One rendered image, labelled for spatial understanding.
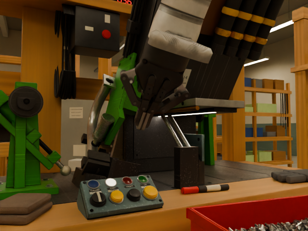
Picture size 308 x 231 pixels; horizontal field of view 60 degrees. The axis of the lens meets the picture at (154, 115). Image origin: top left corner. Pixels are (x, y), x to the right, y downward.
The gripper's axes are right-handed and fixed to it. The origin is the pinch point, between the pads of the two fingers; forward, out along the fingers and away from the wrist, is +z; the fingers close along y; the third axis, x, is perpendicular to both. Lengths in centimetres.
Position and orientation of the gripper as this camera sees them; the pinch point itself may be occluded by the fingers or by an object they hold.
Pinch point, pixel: (142, 118)
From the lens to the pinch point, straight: 48.2
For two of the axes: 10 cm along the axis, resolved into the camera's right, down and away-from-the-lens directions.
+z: -3.3, 8.5, 4.1
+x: 1.3, 4.7, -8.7
